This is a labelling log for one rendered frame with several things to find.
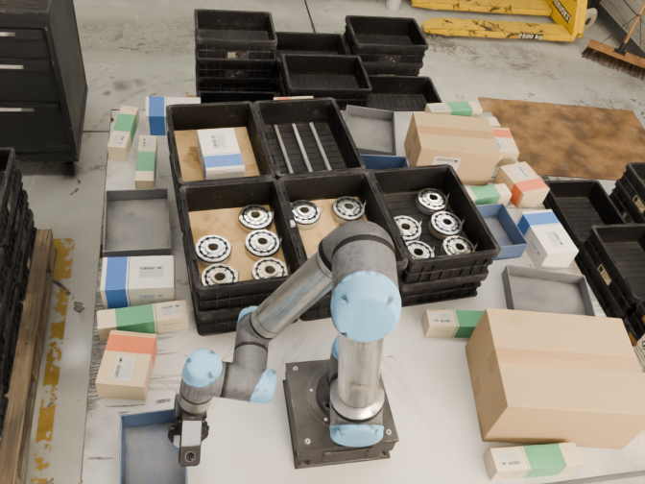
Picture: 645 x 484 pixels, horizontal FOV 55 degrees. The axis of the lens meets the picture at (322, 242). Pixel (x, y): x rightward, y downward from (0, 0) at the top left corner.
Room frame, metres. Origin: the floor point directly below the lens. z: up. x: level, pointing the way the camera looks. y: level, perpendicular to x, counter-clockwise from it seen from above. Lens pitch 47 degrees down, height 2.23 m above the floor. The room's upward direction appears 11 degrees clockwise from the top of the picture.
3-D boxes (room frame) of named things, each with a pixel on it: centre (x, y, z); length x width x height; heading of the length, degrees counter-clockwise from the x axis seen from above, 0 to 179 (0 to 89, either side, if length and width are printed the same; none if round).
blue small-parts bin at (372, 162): (1.78, -0.17, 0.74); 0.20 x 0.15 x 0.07; 104
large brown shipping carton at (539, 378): (1.00, -0.70, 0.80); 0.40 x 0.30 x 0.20; 98
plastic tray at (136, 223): (1.33, 0.59, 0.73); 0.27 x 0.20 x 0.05; 20
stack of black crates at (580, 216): (2.27, -1.19, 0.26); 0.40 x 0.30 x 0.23; 18
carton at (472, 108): (2.29, -0.44, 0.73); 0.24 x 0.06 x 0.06; 114
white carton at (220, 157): (1.54, 0.38, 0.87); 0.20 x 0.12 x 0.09; 24
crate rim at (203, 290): (1.20, 0.24, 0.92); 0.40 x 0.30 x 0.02; 23
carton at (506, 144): (2.10, -0.61, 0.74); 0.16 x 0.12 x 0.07; 12
